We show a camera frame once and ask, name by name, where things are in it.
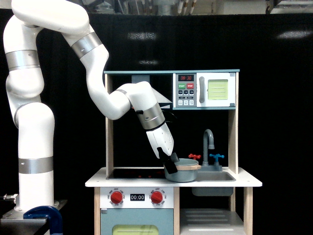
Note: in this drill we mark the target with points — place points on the black toy hob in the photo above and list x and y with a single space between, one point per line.
137 174

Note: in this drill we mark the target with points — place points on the red tap handle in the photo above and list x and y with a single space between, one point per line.
194 157

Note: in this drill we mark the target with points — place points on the wooden toy kitchen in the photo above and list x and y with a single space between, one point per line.
194 131

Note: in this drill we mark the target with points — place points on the toy microwave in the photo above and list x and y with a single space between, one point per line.
204 90

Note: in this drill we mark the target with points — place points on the blue c-clamp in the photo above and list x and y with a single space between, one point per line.
50 213

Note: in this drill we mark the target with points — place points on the left red oven knob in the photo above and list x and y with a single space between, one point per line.
116 197

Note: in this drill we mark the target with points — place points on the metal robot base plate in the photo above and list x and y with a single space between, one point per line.
16 215

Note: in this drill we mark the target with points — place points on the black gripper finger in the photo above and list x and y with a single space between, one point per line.
168 164
174 158

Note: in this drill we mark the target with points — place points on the right red oven knob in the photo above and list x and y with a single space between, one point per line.
156 197

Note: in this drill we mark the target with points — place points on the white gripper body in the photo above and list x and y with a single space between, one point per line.
161 137

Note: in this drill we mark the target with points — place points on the red oven knob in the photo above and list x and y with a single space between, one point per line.
156 197
116 197

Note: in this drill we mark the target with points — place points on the grey range hood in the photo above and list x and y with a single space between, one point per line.
164 102

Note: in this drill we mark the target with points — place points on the blue-green oven door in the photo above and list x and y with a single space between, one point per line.
137 221

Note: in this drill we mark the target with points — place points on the grey toy sink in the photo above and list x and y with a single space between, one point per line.
213 177

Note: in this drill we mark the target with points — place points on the grey-blue toy pot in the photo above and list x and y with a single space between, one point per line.
187 171

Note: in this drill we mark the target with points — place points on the blue tap handle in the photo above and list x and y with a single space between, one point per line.
216 157

